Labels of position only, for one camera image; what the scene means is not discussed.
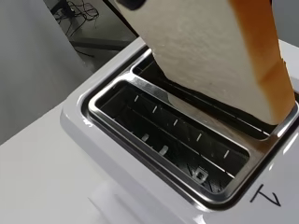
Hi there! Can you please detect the toast bread slice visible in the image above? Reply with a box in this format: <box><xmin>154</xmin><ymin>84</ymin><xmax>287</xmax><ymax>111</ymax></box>
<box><xmin>115</xmin><ymin>0</ymin><xmax>296</xmax><ymax>126</ymax></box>

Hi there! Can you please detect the white steel toaster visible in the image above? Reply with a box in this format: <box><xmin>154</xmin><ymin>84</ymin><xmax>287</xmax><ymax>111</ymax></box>
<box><xmin>60</xmin><ymin>36</ymin><xmax>299</xmax><ymax>224</ymax></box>

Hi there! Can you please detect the black floor cable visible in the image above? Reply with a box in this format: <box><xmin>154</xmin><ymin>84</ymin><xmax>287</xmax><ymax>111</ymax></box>
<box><xmin>50</xmin><ymin>0</ymin><xmax>102</xmax><ymax>38</ymax></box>

